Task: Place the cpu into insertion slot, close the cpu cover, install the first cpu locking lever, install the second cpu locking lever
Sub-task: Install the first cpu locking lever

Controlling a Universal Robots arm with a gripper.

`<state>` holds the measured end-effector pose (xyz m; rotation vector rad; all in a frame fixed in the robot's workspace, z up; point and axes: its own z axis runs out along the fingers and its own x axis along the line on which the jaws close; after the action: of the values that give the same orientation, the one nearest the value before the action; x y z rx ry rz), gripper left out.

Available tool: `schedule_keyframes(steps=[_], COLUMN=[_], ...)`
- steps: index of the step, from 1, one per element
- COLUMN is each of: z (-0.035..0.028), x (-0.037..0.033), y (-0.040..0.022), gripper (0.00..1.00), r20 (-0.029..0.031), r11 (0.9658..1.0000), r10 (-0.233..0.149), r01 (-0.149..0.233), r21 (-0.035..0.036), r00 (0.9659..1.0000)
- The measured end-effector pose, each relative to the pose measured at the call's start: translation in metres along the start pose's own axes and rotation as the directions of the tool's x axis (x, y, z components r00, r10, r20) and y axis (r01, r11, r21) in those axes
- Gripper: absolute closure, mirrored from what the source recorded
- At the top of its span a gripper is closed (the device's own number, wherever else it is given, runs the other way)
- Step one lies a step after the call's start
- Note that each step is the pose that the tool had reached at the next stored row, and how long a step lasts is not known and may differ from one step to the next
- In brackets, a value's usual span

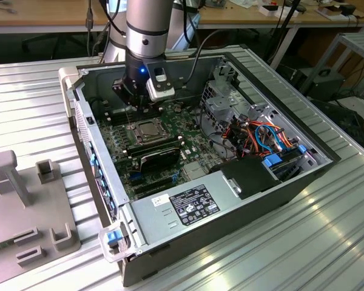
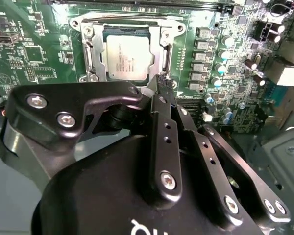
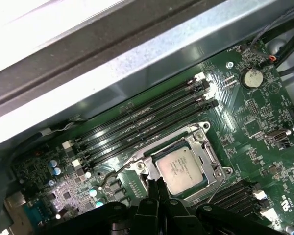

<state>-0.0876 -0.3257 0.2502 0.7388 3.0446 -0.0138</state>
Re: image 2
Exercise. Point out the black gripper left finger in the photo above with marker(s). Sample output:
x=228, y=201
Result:
x=88, y=93

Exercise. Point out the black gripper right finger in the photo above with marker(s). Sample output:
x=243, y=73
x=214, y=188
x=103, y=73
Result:
x=215, y=176

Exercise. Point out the metal locking lever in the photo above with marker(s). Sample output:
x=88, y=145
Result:
x=117, y=17

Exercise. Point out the metal socket cover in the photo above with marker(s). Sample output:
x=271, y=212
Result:
x=98, y=41

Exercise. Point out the silver cpu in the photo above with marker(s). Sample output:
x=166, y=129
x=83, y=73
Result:
x=127, y=56

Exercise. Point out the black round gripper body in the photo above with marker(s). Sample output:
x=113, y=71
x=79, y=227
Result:
x=100, y=195

